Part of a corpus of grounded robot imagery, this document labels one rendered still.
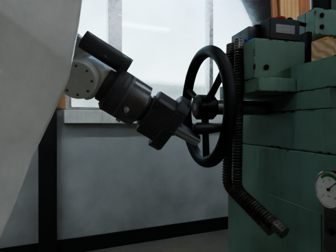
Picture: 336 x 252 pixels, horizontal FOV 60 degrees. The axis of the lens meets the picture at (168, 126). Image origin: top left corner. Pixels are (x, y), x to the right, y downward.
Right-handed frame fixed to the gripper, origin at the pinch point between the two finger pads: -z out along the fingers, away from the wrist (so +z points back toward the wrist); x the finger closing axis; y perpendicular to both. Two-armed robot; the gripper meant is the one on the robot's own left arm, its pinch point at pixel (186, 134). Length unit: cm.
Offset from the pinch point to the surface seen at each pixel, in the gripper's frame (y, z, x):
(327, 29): 28.2, -21.7, 33.6
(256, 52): 13.0, -5.1, 19.7
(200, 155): 7.6, -9.0, -6.5
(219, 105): 12.0, -6.0, 5.3
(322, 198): -13.0, -21.8, 8.8
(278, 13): 183, -60, 40
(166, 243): 78, -63, -109
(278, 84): 9.2, -12.4, 17.4
